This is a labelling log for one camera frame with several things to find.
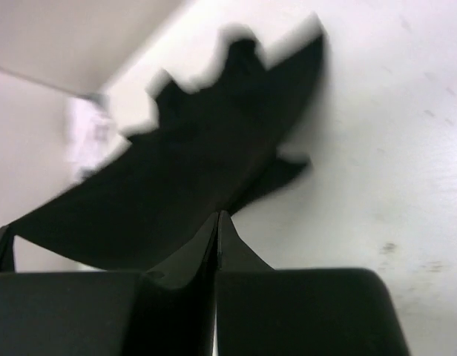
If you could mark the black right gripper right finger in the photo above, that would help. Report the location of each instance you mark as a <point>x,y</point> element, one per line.
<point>316,311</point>

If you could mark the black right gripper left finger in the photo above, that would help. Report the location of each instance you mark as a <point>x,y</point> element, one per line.
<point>167,310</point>

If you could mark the black tank top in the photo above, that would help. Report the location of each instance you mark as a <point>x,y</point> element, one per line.
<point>213,150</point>

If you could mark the folded white tank top stack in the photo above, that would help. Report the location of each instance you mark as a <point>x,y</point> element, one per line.
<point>90,130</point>

